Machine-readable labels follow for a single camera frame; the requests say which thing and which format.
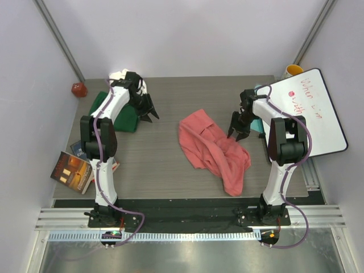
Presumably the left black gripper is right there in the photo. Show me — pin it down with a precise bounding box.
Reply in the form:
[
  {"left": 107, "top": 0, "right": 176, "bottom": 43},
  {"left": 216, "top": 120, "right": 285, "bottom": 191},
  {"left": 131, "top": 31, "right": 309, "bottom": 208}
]
[{"left": 127, "top": 93, "right": 159, "bottom": 123}]

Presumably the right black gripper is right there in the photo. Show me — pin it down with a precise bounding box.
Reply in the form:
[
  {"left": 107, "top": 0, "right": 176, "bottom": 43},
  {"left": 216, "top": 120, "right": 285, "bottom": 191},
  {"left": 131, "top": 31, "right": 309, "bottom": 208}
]
[{"left": 228, "top": 111, "right": 257, "bottom": 142}]

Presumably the green t shirt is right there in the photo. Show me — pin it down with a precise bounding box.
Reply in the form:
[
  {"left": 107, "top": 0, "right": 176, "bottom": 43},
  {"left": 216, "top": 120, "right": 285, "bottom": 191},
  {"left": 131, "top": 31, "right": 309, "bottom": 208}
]
[{"left": 89, "top": 92, "right": 139, "bottom": 133}]

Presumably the pink t shirt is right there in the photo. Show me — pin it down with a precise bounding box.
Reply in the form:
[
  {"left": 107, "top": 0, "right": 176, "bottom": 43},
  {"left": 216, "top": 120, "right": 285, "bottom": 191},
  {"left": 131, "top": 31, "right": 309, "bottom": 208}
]
[{"left": 178, "top": 109, "right": 251, "bottom": 197}]

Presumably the white t shirt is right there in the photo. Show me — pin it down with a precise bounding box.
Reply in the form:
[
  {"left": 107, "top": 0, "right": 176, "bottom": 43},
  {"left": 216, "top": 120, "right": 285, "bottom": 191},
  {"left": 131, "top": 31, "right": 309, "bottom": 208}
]
[{"left": 109, "top": 68, "right": 147, "bottom": 94}]

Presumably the white dry-erase board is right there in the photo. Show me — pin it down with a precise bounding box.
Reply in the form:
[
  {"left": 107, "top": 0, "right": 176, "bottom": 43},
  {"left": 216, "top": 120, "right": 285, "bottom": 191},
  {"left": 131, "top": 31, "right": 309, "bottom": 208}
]
[{"left": 257, "top": 68, "right": 349, "bottom": 157}]

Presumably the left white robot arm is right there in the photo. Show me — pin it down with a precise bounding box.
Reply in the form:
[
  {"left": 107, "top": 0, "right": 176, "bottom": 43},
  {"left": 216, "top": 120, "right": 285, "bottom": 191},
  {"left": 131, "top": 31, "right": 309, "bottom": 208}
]
[{"left": 80, "top": 72, "right": 159, "bottom": 228}]

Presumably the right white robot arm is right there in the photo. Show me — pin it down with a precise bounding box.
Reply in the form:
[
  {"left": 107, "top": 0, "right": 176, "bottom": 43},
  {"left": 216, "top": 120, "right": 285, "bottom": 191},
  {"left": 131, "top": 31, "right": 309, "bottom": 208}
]
[{"left": 228, "top": 89, "right": 311, "bottom": 225}]

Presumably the red paperback book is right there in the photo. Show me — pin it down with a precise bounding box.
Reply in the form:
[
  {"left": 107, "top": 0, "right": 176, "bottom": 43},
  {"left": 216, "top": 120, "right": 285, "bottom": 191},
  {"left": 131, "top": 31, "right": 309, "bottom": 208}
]
[{"left": 112, "top": 159, "right": 120, "bottom": 172}]

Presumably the red brown cube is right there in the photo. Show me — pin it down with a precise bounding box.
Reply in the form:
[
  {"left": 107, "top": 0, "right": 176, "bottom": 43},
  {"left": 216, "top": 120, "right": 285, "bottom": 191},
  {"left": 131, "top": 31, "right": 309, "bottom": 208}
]
[{"left": 71, "top": 82, "right": 88, "bottom": 98}]

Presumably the yellow white paper cup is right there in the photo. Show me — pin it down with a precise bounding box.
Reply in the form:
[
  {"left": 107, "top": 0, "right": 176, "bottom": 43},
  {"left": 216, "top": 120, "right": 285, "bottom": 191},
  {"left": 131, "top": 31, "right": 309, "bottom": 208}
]
[{"left": 281, "top": 64, "right": 304, "bottom": 80}]

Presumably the blue paperback book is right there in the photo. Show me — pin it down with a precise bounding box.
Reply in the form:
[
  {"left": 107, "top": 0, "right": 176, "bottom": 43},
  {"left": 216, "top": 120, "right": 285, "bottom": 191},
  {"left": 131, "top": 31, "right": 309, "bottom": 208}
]
[{"left": 70, "top": 140, "right": 88, "bottom": 160}]

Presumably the dark brown paperback book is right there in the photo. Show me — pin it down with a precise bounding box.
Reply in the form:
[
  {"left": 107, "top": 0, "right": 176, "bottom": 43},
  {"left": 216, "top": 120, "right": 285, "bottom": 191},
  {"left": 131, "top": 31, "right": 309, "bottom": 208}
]
[{"left": 50, "top": 151, "right": 94, "bottom": 195}]

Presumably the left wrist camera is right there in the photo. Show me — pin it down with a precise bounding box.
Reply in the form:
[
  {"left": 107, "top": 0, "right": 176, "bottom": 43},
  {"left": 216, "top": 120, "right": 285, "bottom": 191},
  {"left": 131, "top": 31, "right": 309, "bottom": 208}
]
[{"left": 125, "top": 71, "right": 143, "bottom": 90}]

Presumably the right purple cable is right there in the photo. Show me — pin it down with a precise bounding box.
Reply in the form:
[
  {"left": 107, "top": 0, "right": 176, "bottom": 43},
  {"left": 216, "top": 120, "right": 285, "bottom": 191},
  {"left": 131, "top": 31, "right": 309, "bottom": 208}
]
[{"left": 254, "top": 84, "right": 313, "bottom": 250}]

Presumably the purple cable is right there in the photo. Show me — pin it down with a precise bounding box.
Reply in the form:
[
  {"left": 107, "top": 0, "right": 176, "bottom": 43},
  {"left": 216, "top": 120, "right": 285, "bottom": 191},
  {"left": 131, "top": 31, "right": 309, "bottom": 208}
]
[
  {"left": 90, "top": 78, "right": 146, "bottom": 247},
  {"left": 254, "top": 84, "right": 313, "bottom": 250}
]

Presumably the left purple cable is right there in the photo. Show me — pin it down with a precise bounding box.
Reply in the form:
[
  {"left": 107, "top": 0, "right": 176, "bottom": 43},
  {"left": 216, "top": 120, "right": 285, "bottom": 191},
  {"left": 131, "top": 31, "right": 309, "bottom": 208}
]
[{"left": 90, "top": 78, "right": 146, "bottom": 247}]

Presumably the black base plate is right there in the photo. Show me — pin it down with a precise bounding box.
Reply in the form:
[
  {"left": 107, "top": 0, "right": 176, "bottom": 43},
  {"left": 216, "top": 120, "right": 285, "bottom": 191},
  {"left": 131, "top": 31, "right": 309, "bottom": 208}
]
[{"left": 84, "top": 206, "right": 291, "bottom": 230}]

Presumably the perforated metal rail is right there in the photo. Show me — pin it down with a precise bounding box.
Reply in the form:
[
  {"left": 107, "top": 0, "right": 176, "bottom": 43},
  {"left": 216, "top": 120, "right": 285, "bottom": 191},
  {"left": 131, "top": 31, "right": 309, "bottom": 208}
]
[{"left": 48, "top": 230, "right": 261, "bottom": 242}]

